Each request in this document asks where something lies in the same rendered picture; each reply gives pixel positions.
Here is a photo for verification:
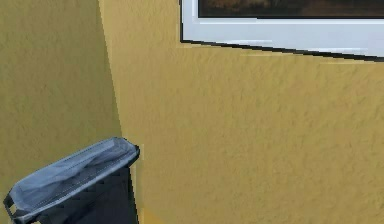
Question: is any white framed wall picture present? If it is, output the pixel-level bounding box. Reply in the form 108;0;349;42
179;0;384;63

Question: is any dark grey lidded bin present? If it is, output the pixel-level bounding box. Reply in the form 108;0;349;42
3;136;141;224

